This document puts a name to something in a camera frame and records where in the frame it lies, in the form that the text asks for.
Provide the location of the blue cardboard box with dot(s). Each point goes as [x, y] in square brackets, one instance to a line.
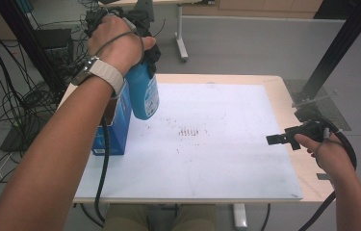
[118, 128]

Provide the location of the person's leg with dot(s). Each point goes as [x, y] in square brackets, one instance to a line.
[195, 218]
[125, 218]

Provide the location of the black equipment box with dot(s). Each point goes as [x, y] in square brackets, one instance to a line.
[54, 45]

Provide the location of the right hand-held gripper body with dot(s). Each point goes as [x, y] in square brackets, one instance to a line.
[313, 128]

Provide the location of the person's right leg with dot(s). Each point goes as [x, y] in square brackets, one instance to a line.
[195, 218]

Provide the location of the white table leg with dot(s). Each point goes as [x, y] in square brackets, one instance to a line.
[239, 216]

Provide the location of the person's left hand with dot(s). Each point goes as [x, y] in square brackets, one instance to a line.
[117, 45]

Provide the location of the grey post base plate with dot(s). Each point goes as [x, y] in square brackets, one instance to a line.
[332, 109]

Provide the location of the person's right hand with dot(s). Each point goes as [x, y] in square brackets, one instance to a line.
[333, 157]

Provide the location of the black tape strip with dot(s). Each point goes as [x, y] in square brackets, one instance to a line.
[322, 176]

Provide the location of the background desk white legs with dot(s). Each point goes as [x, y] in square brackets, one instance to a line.
[180, 35]

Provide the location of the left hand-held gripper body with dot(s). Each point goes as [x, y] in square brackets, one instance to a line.
[141, 22]

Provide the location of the person's left leg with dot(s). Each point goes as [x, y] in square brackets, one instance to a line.
[125, 218]

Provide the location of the black metal frame post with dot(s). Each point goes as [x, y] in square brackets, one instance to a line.
[24, 35]
[338, 45]

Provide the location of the blue detergent bottle white cap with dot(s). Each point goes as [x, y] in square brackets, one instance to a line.
[141, 96]

